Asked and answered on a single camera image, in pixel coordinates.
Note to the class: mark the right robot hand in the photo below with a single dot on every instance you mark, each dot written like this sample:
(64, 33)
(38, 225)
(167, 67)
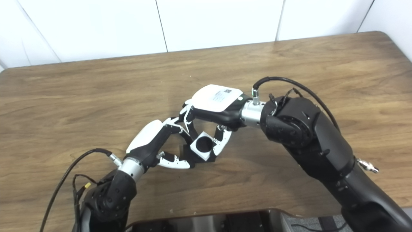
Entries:
(219, 100)

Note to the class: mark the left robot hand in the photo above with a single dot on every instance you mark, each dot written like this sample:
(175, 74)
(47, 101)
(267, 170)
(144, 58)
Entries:
(148, 138)

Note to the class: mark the black peg with square base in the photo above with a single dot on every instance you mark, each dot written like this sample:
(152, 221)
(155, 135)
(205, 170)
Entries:
(203, 145)

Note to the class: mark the white square piece with hole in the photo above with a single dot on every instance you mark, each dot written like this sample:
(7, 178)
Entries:
(202, 155)

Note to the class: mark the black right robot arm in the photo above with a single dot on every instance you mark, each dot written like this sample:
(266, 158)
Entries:
(315, 141)

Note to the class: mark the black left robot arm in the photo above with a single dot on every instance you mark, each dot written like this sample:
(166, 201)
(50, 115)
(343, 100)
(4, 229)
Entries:
(109, 199)

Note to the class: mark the dark robot torso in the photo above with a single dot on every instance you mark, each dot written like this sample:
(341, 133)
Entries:
(225, 223)

